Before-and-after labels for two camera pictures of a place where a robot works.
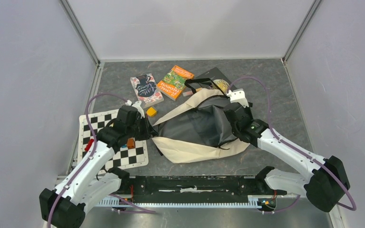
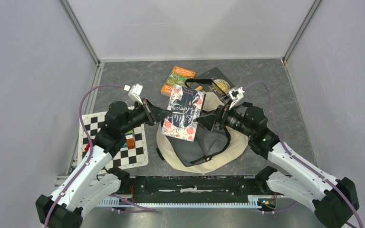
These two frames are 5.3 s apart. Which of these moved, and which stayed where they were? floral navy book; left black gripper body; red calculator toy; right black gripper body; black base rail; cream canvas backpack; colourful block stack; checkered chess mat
Moved: cream canvas backpack; floral navy book; right black gripper body; left black gripper body
Stayed: red calculator toy; black base rail; checkered chess mat; colourful block stack
